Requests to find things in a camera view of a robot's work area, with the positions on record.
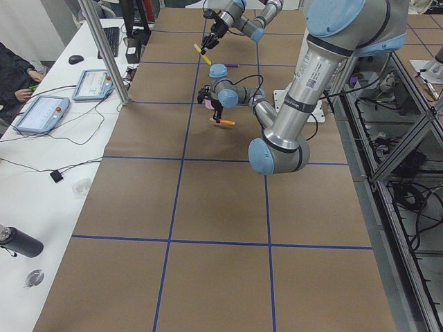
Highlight aluminium frame post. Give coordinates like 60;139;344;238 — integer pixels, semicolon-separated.
78;0;129;106

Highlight pink mesh pen holder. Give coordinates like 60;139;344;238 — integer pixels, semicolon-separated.
204;100;214;110

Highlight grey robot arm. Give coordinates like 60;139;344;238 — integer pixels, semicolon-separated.
209;0;409;176
200;0;284;55

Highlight seated person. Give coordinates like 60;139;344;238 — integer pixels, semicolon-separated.
1;43;44;118

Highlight small black puck device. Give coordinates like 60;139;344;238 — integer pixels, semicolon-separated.
50;169;64;183

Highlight black water bottle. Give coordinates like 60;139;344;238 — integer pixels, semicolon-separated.
1;225;44;258

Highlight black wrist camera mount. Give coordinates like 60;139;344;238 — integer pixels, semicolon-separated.
197;85;211;104

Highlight black keyboard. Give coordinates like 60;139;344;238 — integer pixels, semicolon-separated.
103;27;120;57

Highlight black cardboard box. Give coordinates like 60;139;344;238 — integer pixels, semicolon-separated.
125;37;141;64

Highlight teach pendant tablet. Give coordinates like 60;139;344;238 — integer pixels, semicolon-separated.
72;69;114;102
12;95;71;133

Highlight yellow highlighter pen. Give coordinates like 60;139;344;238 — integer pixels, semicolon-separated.
193;44;212;66

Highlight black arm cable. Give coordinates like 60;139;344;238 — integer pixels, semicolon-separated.
228;74;318;141

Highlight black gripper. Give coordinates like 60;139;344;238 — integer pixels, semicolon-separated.
211;94;224;124
201;14;228;50

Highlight near teach pendant tablet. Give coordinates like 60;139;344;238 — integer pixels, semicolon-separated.
12;95;71;133

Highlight black computer mouse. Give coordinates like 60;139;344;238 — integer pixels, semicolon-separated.
68;55;84;65

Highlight far teach pendant tablet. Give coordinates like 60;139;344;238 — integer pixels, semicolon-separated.
72;69;114;102

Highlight orange highlighter pen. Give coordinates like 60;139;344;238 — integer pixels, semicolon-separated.
210;118;235;126

